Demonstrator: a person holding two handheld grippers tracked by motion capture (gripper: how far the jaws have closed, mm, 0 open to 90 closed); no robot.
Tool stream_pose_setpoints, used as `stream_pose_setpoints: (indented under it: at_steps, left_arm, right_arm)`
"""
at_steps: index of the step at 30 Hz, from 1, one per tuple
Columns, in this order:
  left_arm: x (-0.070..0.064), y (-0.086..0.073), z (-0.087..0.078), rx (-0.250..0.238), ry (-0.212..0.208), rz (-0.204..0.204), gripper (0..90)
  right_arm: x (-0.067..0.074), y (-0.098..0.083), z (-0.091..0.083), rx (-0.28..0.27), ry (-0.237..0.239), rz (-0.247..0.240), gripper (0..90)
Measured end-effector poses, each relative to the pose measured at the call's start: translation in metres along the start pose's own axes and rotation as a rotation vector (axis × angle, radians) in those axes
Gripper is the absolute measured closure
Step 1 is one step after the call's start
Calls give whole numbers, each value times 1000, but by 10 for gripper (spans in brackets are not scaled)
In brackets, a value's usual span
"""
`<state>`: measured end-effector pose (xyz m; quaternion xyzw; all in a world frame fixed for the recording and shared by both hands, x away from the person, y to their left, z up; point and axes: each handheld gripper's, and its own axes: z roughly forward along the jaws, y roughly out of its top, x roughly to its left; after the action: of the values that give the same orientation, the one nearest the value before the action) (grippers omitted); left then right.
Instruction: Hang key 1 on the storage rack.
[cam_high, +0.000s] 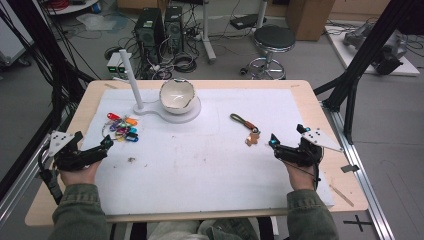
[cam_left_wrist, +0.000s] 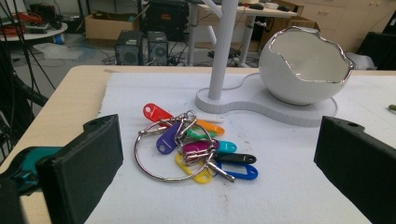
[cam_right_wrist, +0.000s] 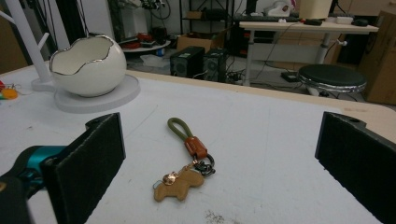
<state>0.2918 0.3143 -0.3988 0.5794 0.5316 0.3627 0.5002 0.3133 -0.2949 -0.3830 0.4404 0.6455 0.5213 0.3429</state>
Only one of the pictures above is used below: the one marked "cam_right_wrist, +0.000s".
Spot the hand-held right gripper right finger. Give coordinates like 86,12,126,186
315,111,396,224

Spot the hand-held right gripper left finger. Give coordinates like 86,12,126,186
40,112,127,224

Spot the white key stand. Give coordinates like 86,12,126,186
0,0,142,115

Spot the colourful charm keychain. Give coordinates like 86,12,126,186
0,79,24,101

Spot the black round stool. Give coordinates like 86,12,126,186
297,63,368,97

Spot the white eggshell ceramic bowl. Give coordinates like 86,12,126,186
49,34,128,98

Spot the wooden cabinet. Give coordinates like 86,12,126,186
365,8,396,105

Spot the white table mat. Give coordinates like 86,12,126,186
0,66,382,224

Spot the clear plastic bag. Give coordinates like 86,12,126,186
139,54,171,68

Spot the round white platform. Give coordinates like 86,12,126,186
120,39,172,53

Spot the white office desk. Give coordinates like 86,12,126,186
238,21,380,88

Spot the black computer tower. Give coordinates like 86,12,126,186
169,46,205,79
203,48,229,83

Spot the beige bin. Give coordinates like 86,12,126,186
298,0,333,20

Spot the cardboard box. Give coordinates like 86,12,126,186
176,29,228,52

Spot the black keyboard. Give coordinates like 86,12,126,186
233,15,302,23

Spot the black metal shelf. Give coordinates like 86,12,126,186
178,0,236,35

